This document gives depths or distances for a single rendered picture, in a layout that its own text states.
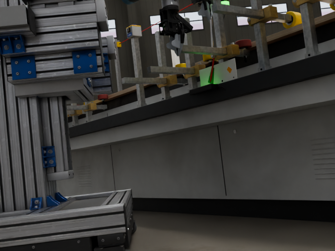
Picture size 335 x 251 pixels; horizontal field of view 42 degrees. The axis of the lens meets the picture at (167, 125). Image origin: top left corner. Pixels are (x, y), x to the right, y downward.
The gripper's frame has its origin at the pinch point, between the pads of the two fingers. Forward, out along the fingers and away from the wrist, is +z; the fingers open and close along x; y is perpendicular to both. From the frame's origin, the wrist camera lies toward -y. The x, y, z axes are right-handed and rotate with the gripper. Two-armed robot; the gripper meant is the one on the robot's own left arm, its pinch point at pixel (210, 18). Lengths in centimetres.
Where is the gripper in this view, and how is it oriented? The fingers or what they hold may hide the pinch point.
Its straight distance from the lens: 217.8
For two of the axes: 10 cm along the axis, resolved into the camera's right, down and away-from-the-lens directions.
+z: 1.1, 9.9, -0.7
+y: -8.3, 1.3, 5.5
